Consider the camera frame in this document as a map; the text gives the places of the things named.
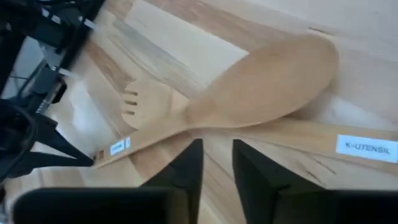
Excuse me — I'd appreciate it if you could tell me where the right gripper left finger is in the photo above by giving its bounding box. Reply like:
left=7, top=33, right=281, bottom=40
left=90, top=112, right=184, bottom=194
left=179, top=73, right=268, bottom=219
left=12, top=139, right=205, bottom=224

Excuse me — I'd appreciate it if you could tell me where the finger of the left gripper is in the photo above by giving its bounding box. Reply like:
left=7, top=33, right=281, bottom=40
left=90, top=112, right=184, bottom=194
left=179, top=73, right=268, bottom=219
left=34, top=113, right=94, bottom=166
left=0, top=151, right=94, bottom=180

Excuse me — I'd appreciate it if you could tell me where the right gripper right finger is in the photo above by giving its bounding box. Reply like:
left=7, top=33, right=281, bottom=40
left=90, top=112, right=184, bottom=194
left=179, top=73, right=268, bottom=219
left=232, top=139, right=398, bottom=224

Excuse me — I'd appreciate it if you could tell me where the forked wooden spoon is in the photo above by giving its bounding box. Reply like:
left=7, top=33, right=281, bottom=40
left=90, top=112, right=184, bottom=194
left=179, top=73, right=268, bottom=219
left=119, top=79, right=398, bottom=180

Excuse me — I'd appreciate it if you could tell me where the plain wooden spoon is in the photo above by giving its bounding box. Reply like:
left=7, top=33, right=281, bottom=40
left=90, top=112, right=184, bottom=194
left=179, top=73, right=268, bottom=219
left=91, top=33, right=340, bottom=169

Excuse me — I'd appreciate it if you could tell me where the black aluminium table frame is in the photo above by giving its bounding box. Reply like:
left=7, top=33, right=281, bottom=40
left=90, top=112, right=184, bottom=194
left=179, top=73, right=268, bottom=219
left=58, top=0, right=105, bottom=71

